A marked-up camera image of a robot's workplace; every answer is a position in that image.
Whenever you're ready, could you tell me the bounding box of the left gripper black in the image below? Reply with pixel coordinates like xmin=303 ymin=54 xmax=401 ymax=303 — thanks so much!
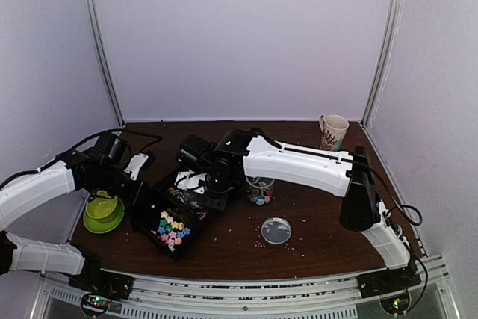
xmin=96 ymin=164 xmax=155 ymax=205

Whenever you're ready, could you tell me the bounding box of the black three-compartment candy tray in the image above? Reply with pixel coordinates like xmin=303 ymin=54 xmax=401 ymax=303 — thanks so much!
xmin=128 ymin=170 xmax=211 ymax=261

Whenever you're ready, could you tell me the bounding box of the clear plastic jar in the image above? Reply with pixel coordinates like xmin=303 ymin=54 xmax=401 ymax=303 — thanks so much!
xmin=246 ymin=176 xmax=275 ymax=206

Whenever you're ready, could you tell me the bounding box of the round metal jar lid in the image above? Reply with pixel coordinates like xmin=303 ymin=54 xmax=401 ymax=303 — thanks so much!
xmin=261 ymin=217 xmax=292 ymax=244

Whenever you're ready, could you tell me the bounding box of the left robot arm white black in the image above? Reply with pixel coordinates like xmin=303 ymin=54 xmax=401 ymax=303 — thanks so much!
xmin=1 ymin=133 xmax=154 ymax=292

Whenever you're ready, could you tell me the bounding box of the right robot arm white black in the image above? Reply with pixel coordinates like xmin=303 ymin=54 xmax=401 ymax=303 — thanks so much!
xmin=177 ymin=128 xmax=412 ymax=291

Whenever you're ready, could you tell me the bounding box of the green bowl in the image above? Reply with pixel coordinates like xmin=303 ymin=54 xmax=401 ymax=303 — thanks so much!
xmin=85 ymin=191 xmax=119 ymax=223

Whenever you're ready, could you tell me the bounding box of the green plate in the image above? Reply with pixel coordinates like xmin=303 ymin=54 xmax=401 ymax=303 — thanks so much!
xmin=82 ymin=199 xmax=125 ymax=235

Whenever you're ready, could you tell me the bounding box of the ceramic mug coral pattern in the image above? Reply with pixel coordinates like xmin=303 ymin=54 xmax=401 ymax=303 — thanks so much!
xmin=318 ymin=114 xmax=350 ymax=152

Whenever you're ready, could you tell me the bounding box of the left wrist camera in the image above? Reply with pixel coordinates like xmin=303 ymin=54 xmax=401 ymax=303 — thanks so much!
xmin=123 ymin=151 xmax=156 ymax=181

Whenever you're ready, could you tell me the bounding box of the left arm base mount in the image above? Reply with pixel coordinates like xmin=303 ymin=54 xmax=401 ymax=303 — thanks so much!
xmin=66 ymin=256 xmax=134 ymax=300

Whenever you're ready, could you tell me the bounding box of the left aluminium frame post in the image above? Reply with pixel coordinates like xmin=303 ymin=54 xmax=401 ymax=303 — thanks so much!
xmin=85 ymin=0 xmax=125 ymax=126

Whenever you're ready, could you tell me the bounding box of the aluminium frame post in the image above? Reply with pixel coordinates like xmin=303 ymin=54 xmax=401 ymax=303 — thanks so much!
xmin=361 ymin=0 xmax=403 ymax=130
xmin=85 ymin=0 xmax=125 ymax=126

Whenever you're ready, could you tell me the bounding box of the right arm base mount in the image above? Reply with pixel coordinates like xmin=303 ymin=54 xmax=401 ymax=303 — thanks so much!
xmin=356 ymin=262 xmax=421 ymax=298

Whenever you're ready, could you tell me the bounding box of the right aluminium frame post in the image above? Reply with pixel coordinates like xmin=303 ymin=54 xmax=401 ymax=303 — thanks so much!
xmin=361 ymin=0 xmax=403 ymax=130

